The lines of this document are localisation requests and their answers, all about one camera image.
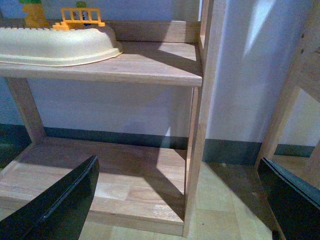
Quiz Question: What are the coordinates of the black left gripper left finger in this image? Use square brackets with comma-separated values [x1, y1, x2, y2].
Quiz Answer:
[0, 155, 100, 240]

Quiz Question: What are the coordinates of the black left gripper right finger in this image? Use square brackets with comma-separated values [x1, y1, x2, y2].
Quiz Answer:
[257, 158, 320, 240]

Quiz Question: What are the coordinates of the wooden shelf unit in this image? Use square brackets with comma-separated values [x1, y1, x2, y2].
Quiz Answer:
[254, 0, 320, 191]
[0, 0, 227, 237]

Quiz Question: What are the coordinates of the right wooden shelf unit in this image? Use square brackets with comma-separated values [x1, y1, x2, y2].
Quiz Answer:
[254, 0, 320, 191]

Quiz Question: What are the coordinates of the left wooden shelf unit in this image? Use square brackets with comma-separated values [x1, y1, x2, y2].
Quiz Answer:
[0, 0, 227, 237]

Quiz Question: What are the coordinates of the orange toy fence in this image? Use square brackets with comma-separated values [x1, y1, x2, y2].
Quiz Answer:
[52, 7, 106, 31]

